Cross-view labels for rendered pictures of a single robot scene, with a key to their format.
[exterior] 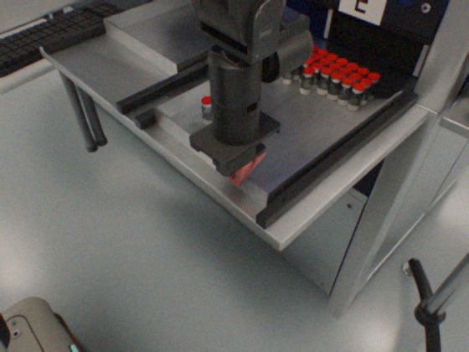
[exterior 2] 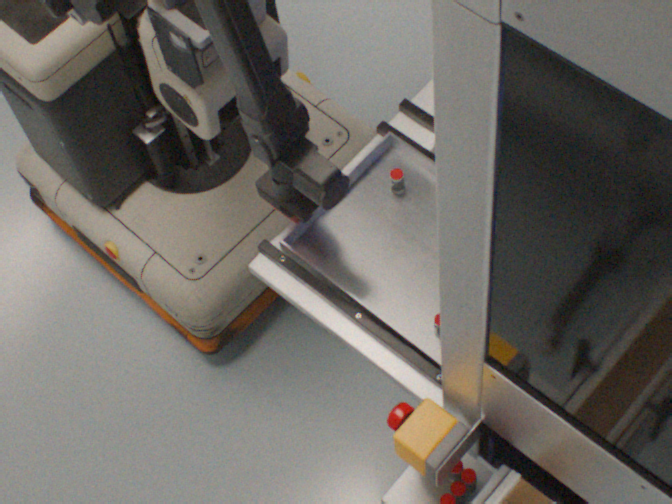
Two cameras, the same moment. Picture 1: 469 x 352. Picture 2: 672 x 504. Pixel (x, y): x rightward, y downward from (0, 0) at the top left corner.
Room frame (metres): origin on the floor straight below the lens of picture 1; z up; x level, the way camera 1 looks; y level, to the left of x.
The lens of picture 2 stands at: (0.49, -0.93, 2.45)
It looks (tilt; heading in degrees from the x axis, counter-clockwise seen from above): 61 degrees down; 95
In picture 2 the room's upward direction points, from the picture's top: 11 degrees counter-clockwise
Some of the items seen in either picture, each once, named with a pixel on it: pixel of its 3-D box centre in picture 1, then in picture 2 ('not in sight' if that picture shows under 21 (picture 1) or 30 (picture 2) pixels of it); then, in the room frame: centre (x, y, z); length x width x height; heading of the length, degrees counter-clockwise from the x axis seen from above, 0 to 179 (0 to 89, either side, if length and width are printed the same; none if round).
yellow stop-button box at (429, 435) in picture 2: not in sight; (430, 440); (0.52, -0.42, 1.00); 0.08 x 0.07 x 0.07; 134
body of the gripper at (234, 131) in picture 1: (235, 118); (291, 180); (0.37, 0.00, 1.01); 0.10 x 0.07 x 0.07; 134
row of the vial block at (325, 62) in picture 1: (327, 74); not in sight; (0.63, -0.18, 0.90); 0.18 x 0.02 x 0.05; 43
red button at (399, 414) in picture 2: not in sight; (403, 419); (0.49, -0.39, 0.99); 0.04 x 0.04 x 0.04; 44
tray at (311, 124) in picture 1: (279, 107); (418, 250); (0.54, -0.08, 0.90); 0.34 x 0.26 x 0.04; 133
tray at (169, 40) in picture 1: (200, 22); not in sight; (0.86, 0.08, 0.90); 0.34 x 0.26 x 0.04; 134
